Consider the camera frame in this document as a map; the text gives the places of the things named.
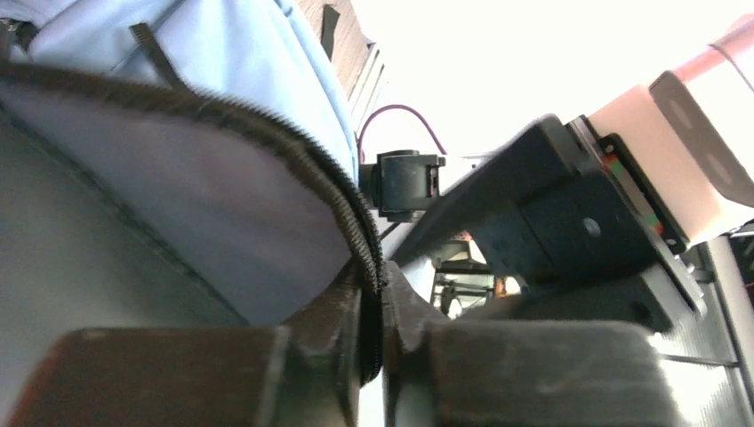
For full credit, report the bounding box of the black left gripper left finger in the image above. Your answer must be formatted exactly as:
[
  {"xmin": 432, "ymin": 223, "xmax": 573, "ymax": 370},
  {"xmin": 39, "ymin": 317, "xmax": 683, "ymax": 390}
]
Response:
[{"xmin": 8, "ymin": 263, "xmax": 361, "ymax": 426}]

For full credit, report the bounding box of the light blue backpack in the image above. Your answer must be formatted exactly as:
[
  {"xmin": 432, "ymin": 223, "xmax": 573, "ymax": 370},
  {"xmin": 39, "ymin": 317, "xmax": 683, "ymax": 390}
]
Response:
[{"xmin": 1, "ymin": 1, "xmax": 381, "ymax": 396}]

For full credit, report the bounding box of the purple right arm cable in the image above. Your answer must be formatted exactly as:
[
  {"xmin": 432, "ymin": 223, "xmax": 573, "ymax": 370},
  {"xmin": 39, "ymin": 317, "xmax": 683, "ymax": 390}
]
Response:
[{"xmin": 356, "ymin": 104, "xmax": 449, "ymax": 166}]

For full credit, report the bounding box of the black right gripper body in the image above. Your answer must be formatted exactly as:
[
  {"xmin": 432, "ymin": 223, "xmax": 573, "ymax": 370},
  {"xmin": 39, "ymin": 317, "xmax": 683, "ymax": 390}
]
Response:
[{"xmin": 359, "ymin": 116, "xmax": 707, "ymax": 333}]

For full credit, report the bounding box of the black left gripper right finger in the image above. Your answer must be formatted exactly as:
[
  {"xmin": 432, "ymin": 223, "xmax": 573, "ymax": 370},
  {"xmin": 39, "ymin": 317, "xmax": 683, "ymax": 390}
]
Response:
[{"xmin": 382, "ymin": 263, "xmax": 684, "ymax": 426}]

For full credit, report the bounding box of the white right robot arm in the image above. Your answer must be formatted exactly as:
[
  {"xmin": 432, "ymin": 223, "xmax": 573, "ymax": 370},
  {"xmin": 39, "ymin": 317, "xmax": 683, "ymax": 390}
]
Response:
[{"xmin": 359, "ymin": 17, "xmax": 753, "ymax": 332}]

